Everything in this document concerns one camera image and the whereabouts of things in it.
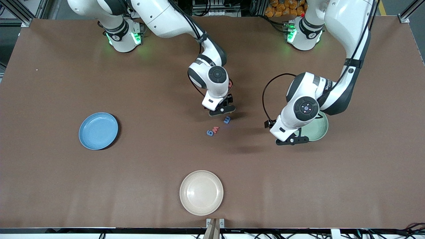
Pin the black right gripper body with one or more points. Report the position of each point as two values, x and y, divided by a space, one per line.
228 98

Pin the blue foam small m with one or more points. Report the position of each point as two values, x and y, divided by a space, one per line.
229 120

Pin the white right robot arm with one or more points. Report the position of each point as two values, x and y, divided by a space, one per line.
166 16

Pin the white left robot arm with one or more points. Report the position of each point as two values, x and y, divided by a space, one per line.
345 20

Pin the green plate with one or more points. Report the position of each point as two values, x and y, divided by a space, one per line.
317 131

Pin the beige plate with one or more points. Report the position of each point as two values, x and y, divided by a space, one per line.
201 192

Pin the blue plate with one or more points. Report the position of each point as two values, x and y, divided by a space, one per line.
98 131

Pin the red foam small w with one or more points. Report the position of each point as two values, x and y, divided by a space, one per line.
215 130

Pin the blue foam small g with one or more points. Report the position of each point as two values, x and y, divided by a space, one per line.
207 133

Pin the brown table cover sheet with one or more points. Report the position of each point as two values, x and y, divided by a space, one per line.
166 149

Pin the white socket strip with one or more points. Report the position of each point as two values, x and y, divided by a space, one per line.
215 13

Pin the orange packaged items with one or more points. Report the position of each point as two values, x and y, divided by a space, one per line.
280 8

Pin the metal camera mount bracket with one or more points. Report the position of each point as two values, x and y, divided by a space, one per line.
215 229

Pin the aluminium frame profile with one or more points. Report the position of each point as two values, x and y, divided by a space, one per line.
26 22
404 20

